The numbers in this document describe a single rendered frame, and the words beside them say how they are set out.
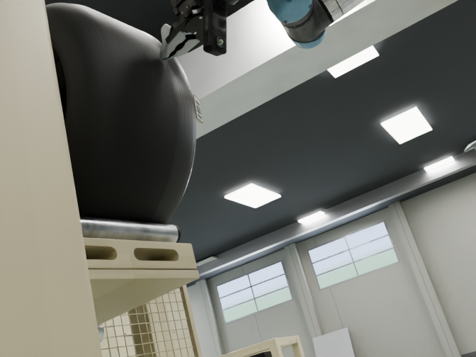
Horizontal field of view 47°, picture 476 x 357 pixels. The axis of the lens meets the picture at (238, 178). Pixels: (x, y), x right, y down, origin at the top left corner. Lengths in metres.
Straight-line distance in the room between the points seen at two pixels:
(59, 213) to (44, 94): 0.06
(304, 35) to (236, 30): 3.62
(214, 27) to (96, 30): 0.24
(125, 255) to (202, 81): 3.77
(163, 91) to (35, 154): 0.93
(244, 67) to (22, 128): 4.34
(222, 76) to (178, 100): 3.46
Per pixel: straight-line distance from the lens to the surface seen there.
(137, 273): 1.05
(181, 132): 1.17
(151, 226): 1.16
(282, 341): 3.39
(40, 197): 0.24
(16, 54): 0.27
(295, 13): 1.04
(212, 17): 1.12
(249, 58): 4.57
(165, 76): 1.20
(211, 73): 4.72
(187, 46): 1.20
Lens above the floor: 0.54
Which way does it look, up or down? 21 degrees up
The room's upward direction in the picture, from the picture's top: 16 degrees counter-clockwise
